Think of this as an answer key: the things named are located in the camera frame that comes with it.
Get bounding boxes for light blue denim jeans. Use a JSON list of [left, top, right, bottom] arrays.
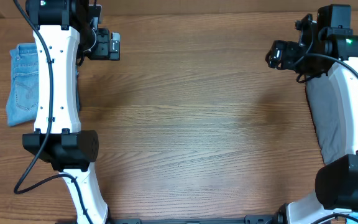
[[6, 43, 39, 126]]

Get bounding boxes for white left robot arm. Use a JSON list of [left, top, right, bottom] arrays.
[[19, 0, 121, 223]]

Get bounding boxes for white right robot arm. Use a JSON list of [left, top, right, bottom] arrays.
[[265, 4, 358, 223]]

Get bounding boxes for grey folded shirt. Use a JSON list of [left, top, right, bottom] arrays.
[[306, 55, 358, 164]]

